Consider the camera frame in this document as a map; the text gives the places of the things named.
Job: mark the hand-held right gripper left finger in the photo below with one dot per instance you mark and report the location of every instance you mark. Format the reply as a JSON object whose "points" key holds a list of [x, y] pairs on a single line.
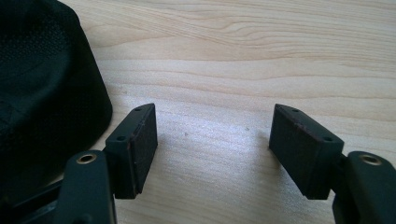
{"points": [[134, 155]]}

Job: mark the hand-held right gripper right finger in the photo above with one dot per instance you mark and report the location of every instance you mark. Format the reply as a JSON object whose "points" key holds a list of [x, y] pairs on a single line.
{"points": [[306, 149]]}

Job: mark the dark cloth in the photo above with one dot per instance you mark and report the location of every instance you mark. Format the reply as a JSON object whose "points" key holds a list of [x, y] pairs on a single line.
{"points": [[46, 93]]}

